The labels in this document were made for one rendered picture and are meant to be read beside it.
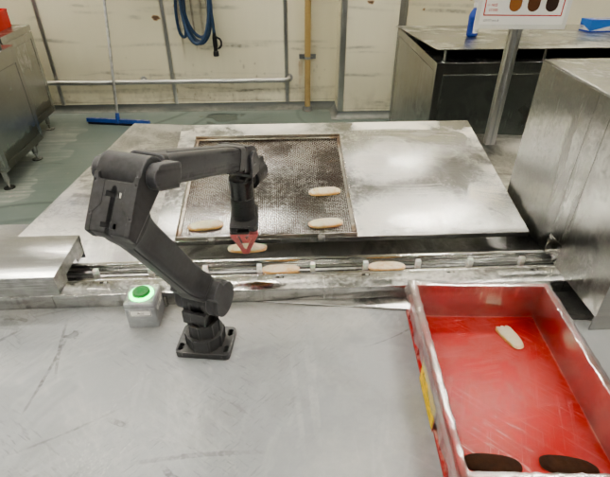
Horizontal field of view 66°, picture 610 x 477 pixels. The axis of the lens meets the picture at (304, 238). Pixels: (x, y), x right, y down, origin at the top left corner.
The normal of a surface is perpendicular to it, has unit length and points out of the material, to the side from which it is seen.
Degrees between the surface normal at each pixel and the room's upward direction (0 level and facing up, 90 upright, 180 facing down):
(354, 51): 90
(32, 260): 0
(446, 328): 0
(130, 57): 90
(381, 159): 10
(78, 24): 88
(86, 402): 0
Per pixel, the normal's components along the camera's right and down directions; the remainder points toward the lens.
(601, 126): -1.00, 0.03
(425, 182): 0.01, -0.71
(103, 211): -0.25, -0.04
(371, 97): 0.05, 0.57
